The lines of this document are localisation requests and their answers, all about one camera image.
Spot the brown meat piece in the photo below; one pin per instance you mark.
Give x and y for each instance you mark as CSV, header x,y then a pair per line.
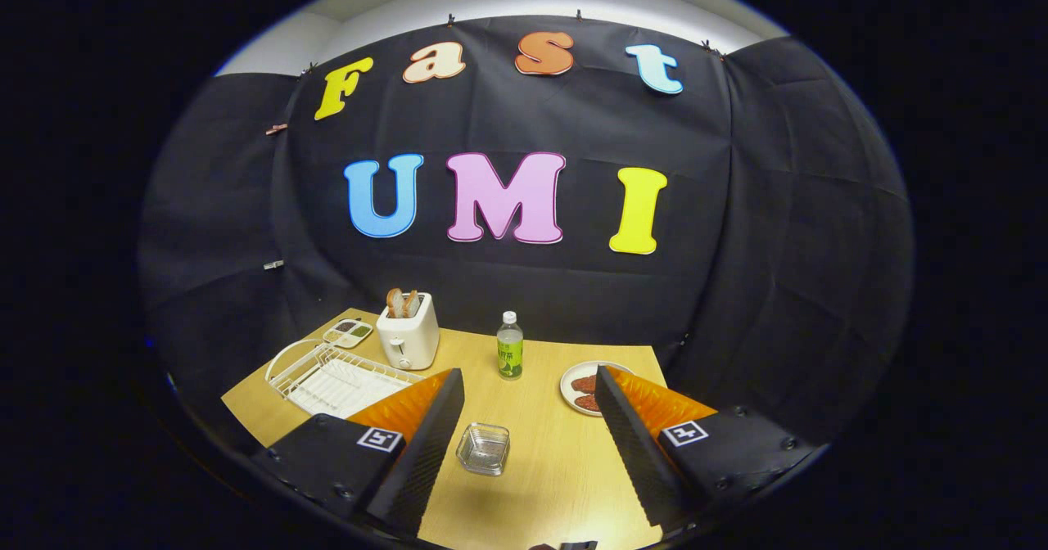
x,y
588,403
584,384

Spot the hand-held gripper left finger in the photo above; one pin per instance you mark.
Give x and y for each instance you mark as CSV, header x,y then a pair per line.
x,y
430,444

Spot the green tea bottle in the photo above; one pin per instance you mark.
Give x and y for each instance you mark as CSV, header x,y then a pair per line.
x,y
510,353

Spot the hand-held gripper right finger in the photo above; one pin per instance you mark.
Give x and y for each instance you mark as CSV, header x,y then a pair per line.
x,y
630,444

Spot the copper clip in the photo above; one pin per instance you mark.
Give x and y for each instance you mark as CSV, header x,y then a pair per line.
x,y
277,128

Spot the white plate with meat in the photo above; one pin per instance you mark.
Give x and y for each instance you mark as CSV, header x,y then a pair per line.
x,y
566,390

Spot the toasted bread slice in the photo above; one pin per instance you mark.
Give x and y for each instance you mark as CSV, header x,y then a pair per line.
x,y
395,304
410,304

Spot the black backdrop cloth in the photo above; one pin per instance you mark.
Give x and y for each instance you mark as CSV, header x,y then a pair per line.
x,y
532,288

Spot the silver clip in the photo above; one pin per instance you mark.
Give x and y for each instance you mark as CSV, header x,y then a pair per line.
x,y
273,265

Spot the white toaster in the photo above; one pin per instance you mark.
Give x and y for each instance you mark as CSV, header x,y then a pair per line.
x,y
409,341

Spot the divided white snack tray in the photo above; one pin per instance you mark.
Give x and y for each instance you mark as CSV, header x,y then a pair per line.
x,y
348,333

